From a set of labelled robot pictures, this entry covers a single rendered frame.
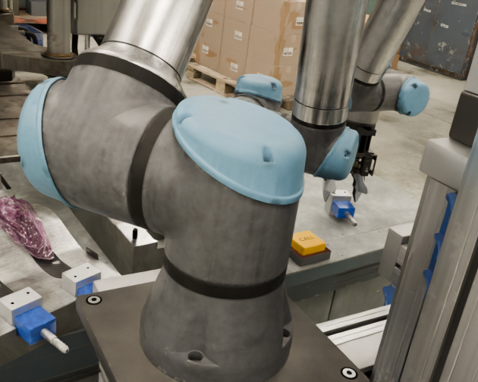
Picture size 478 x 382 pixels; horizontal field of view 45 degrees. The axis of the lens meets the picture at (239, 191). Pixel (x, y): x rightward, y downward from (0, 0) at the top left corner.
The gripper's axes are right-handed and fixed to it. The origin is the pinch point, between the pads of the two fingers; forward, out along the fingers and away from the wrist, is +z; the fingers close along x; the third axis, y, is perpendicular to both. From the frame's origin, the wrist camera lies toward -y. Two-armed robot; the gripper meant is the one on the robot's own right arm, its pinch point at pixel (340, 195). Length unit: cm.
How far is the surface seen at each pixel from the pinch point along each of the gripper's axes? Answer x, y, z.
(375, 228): 7.3, 7.7, 4.7
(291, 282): -19.0, 25.9, 7.3
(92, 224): -58, 13, 1
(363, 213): 7.5, -0.1, 4.7
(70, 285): -61, 40, -2
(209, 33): 42, -432, 39
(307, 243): -15.1, 21.2, 1.0
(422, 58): 359, -584, 73
